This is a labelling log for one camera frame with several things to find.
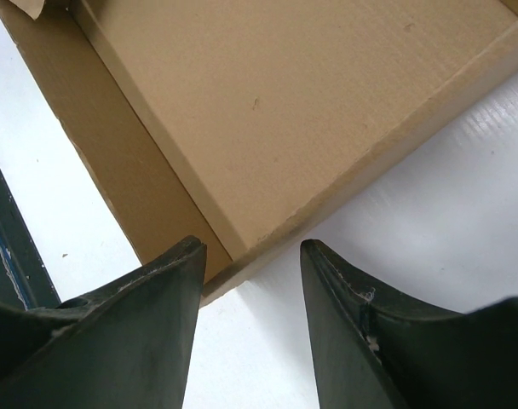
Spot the brown cardboard box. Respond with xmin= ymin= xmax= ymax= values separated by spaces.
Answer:
xmin=0 ymin=1 xmax=518 ymax=303

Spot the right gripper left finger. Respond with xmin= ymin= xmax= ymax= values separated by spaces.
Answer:
xmin=0 ymin=236 xmax=207 ymax=408

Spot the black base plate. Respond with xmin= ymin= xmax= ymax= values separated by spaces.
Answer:
xmin=0 ymin=169 xmax=60 ymax=310

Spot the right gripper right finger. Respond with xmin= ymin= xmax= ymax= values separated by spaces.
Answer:
xmin=300 ymin=239 xmax=518 ymax=408

